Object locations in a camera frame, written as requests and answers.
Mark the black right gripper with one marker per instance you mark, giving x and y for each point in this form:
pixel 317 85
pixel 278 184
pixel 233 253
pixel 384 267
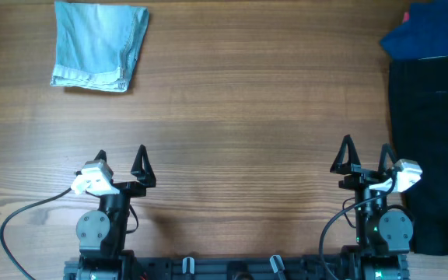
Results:
pixel 364 171

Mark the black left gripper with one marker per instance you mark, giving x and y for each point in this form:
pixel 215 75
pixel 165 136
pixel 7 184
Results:
pixel 127 187

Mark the light blue denim shorts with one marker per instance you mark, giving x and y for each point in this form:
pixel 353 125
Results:
pixel 98 45

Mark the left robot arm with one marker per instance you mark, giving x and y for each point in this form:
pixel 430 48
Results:
pixel 102 232

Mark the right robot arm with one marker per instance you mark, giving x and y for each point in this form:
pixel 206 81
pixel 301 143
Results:
pixel 383 232

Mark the black garment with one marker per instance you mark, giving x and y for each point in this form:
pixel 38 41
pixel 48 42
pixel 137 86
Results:
pixel 418 99

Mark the dark blue cloth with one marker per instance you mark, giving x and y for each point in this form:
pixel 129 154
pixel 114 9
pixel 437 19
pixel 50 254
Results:
pixel 423 34

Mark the pink cloth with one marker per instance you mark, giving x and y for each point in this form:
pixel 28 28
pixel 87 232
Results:
pixel 405 17

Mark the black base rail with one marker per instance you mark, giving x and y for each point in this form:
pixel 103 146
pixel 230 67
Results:
pixel 308 267

